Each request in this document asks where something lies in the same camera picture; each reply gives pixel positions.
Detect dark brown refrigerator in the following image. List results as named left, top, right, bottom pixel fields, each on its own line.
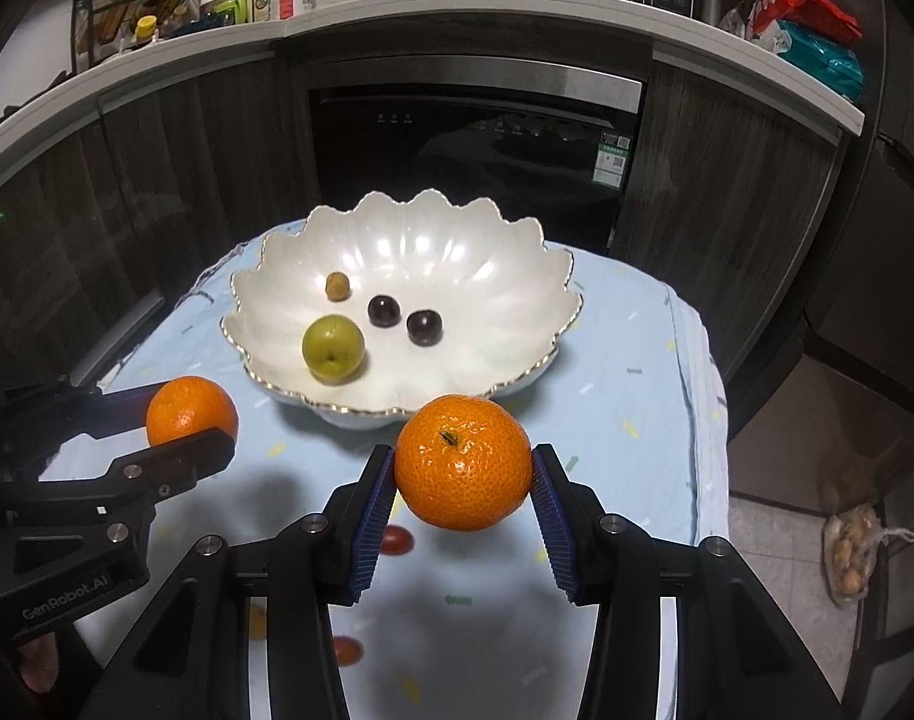
left=802, top=0, right=914, bottom=466

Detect green jujube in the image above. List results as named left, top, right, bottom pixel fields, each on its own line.
left=301, top=314, right=366, bottom=382

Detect kitchen counter with dark cabinets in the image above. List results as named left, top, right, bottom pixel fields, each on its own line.
left=0, top=0, right=867, bottom=466

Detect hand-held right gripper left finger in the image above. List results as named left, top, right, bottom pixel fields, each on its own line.
left=108, top=444, right=398, bottom=720

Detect plastic bag of potatoes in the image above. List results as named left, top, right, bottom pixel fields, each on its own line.
left=823, top=504, right=914, bottom=608

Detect light blue patterned tablecloth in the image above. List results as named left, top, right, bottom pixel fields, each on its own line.
left=37, top=219, right=728, bottom=720

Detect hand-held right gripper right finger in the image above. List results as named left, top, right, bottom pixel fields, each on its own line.
left=530, top=444, right=852, bottom=720

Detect white scalloped bowl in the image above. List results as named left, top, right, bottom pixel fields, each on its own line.
left=219, top=190, right=584, bottom=432

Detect red snack bag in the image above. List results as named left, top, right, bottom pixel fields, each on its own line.
left=753, top=0, right=863, bottom=46

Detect person's left hand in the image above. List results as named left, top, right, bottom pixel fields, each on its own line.
left=18, top=630, right=61, bottom=692

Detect orange mandarin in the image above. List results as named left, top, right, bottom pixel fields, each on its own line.
left=394, top=394, right=534, bottom=531
left=146, top=376, right=240, bottom=449

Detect teal snack bag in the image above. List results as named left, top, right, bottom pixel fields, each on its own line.
left=775, top=21, right=865, bottom=100

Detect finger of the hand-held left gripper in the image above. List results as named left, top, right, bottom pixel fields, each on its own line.
left=0, top=377, right=163, bottom=467
left=0, top=426, right=237, bottom=527

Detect black built-in dishwasher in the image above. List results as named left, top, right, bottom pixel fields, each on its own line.
left=307, top=56, right=645, bottom=256

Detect black wire spice rack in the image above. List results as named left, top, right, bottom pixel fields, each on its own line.
left=71, top=0, right=207, bottom=65

